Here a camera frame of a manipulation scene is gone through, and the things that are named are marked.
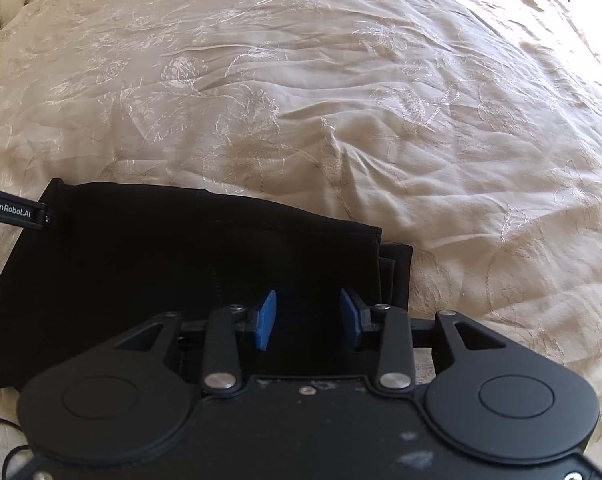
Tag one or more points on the beige embroidered bedspread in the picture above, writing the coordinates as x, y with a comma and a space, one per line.
356, 110

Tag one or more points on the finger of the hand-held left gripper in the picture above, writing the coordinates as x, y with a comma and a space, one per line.
46, 217

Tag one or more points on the black pants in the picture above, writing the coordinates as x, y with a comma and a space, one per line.
181, 260

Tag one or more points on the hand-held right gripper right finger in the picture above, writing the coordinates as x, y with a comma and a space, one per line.
350, 320

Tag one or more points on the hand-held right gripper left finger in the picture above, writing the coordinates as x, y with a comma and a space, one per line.
267, 320

